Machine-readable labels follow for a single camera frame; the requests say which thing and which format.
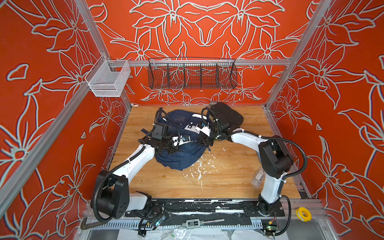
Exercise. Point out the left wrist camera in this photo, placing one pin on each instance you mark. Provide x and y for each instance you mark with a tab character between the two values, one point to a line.
159	131

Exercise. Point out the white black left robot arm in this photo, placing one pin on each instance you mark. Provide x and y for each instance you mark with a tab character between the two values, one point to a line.
112	198

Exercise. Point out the yellow tape roll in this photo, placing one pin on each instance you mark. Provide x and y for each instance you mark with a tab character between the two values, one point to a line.
303	214

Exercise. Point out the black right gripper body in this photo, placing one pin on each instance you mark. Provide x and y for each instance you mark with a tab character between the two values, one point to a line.
215	135

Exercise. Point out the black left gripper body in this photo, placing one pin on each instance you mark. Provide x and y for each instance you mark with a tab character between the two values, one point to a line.
168	143

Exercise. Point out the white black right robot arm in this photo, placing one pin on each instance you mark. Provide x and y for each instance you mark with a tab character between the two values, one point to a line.
273	154

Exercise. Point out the navy blue student backpack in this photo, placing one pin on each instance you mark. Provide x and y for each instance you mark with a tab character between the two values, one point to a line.
180	123

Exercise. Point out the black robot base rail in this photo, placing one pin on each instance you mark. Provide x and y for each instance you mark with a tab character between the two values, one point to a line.
208	206

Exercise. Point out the brown bent metal bar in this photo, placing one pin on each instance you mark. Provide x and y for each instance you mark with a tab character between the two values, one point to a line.
85	226

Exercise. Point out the white wire mesh basket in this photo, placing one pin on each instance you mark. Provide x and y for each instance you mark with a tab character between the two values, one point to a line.
105	79

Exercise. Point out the black hard zip case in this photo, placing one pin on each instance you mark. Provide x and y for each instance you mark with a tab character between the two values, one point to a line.
227	117

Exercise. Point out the black wire wall basket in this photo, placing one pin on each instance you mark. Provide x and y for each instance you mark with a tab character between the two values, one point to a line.
182	73

